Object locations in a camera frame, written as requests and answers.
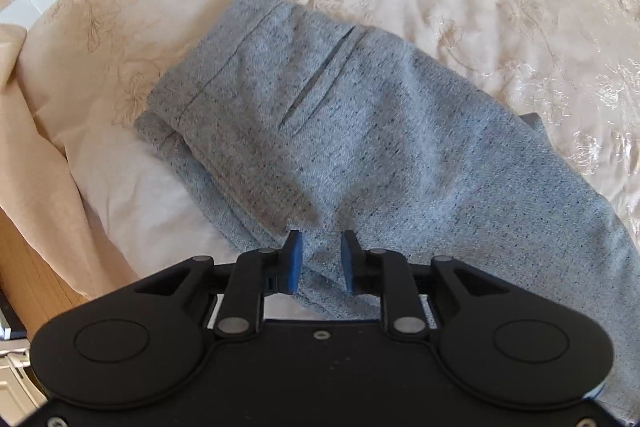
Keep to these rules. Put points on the dark object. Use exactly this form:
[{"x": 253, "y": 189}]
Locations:
[{"x": 9, "y": 314}]

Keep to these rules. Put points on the white furniture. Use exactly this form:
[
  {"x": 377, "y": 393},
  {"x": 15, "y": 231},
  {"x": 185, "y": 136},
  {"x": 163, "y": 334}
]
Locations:
[{"x": 17, "y": 372}]

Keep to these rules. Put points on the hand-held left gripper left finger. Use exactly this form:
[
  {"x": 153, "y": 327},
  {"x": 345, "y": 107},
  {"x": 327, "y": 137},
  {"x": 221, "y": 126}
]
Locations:
[{"x": 293, "y": 263}]

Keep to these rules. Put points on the grey speckled pants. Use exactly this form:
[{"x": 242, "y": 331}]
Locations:
[{"x": 390, "y": 142}]

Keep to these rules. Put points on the peach bed skirt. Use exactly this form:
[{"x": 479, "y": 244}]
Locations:
[{"x": 45, "y": 187}]

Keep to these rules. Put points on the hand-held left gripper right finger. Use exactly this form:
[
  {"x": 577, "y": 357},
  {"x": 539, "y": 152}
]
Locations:
[{"x": 347, "y": 263}]

